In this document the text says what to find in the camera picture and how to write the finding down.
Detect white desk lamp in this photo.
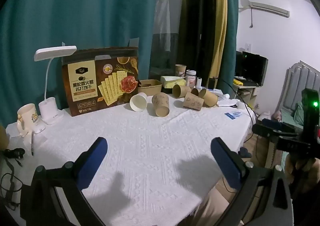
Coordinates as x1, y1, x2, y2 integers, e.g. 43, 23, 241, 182
34, 46, 77, 125

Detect black monitor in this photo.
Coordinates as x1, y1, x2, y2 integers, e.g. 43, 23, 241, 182
235, 51, 269, 87

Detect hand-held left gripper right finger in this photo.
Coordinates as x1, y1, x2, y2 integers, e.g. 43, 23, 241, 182
211, 137, 295, 226

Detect crumpled white tissue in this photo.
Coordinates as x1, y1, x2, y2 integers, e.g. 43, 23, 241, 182
217, 94, 240, 107

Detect yellow tissue pack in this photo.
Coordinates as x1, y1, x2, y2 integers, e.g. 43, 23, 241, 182
160, 76, 186, 89

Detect glass window door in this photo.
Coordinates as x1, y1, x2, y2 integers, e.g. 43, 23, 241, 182
149, 0, 219, 82

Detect tall brown paper cup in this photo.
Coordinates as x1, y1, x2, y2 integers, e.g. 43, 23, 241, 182
175, 64, 187, 77

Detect brown paper bowl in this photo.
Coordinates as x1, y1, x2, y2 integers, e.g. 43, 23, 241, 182
137, 79, 163, 95

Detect thin black cable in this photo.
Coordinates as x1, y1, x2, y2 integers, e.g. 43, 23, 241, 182
217, 79, 258, 144

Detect black charger plug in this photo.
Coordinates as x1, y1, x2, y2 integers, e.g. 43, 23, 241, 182
4, 148, 25, 159

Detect person's leg beige trousers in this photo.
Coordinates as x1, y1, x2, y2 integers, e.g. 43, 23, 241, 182
192, 185, 239, 226

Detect brown cracker box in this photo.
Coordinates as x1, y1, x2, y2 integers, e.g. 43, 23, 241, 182
62, 47, 139, 117

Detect person's right hand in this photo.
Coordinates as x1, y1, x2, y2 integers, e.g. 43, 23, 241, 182
284, 152, 320, 193

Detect green bedding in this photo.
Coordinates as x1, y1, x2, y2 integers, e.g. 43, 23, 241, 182
280, 102, 307, 129

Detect cream cartoon mug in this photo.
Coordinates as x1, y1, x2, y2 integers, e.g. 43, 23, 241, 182
17, 104, 38, 138

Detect white air conditioner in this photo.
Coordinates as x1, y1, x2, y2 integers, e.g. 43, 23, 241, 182
239, 0, 290, 18

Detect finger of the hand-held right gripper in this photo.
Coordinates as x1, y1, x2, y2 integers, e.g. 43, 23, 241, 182
274, 137, 312, 153
252, 118, 300, 138

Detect yellow curtain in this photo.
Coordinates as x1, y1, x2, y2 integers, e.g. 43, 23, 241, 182
212, 0, 228, 79

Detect white paper cup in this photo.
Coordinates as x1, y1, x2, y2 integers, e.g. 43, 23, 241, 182
129, 92, 148, 112

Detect teal curtain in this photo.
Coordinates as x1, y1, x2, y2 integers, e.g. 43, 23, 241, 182
224, 0, 240, 89
0, 0, 160, 126

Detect blue card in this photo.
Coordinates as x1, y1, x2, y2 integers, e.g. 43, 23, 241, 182
224, 111, 243, 119

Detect small white device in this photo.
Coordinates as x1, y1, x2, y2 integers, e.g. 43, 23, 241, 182
32, 122, 47, 134

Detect grey padded headboard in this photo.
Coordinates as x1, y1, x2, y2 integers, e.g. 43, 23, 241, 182
275, 61, 320, 121

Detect brown printed paper cup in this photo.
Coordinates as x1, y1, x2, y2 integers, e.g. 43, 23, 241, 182
152, 93, 170, 117
183, 92, 204, 111

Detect white textured tablecloth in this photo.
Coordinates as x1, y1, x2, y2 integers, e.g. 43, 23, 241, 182
5, 91, 258, 226

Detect jar with white lid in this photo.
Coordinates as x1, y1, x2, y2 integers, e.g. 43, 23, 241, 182
185, 70, 197, 87

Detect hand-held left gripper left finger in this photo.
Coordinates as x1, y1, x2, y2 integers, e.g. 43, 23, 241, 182
20, 137, 108, 226

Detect white side cabinet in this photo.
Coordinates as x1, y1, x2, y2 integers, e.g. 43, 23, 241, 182
232, 82, 262, 107

